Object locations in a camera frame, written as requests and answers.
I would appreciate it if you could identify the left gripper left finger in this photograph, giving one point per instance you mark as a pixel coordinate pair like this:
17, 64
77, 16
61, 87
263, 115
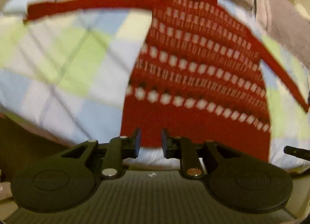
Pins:
118, 149

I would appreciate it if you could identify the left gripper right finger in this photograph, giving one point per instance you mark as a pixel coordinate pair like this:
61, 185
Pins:
183, 149

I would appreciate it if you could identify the red patterned knit sweater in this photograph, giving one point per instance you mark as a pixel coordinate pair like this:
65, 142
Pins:
197, 74

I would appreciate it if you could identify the checkered bed sheet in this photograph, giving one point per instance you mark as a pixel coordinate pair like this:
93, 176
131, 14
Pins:
63, 76

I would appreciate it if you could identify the mauve pillow near headboard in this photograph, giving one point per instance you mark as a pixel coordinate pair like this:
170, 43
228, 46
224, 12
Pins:
284, 24

